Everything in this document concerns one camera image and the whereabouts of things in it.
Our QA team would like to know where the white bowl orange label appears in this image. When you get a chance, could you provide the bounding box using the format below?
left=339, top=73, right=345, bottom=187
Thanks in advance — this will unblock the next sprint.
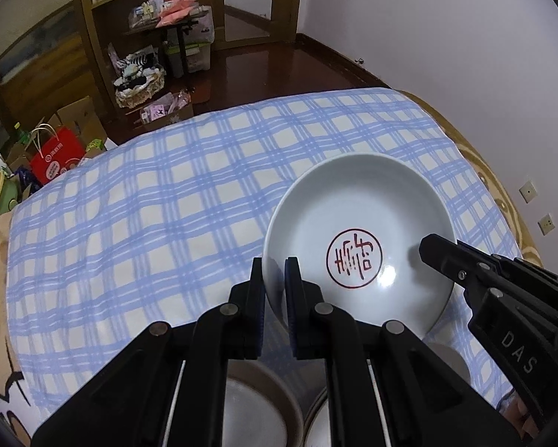
left=222, top=360, right=303, bottom=446

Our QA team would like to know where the red patterned bowl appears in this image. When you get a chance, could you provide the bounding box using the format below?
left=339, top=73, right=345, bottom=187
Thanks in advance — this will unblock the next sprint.
left=262, top=152, right=456, bottom=338

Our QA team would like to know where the large cherry plate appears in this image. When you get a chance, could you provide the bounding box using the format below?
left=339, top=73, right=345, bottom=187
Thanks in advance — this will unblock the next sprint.
left=426, top=342, right=471, bottom=383

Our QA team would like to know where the person right hand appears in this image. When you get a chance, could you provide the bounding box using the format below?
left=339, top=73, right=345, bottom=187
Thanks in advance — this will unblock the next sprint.
left=499, top=390, right=539, bottom=438

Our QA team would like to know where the blue checked blanket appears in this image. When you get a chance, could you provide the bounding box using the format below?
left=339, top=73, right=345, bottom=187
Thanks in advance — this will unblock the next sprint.
left=6, top=89, right=524, bottom=422

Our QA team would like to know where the red paper gift bag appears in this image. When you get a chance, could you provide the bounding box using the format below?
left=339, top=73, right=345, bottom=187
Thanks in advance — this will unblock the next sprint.
left=29, top=123, right=85, bottom=185

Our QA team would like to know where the cardboard box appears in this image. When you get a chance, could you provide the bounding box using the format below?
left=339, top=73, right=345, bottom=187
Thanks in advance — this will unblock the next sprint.
left=48, top=96, right=107, bottom=148

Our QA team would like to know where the wicker basket with items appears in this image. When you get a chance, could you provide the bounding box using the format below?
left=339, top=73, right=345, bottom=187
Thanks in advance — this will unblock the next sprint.
left=110, top=45, right=166, bottom=109

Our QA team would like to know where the white storage box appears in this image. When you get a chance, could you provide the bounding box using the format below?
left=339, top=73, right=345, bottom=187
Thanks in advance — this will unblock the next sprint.
left=167, top=44, right=211, bottom=78

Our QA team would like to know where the wooden wardrobe cabinet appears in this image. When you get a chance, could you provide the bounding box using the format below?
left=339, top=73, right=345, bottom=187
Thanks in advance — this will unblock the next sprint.
left=0, top=0, right=205, bottom=146

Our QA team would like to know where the small black side table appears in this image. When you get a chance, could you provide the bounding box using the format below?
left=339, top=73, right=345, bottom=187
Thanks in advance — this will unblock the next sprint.
left=123, top=5, right=212, bottom=92

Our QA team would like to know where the lower wall socket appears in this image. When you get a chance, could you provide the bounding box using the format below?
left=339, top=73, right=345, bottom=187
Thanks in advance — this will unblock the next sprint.
left=537, top=214, right=555, bottom=236

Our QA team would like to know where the wall socket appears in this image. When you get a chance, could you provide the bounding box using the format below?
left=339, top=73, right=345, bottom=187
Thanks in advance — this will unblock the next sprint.
left=537, top=214, right=555, bottom=236
left=519, top=180, right=538, bottom=204

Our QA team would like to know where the upper wall socket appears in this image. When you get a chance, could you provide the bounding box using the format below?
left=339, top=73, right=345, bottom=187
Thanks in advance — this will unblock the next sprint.
left=519, top=180, right=538, bottom=204

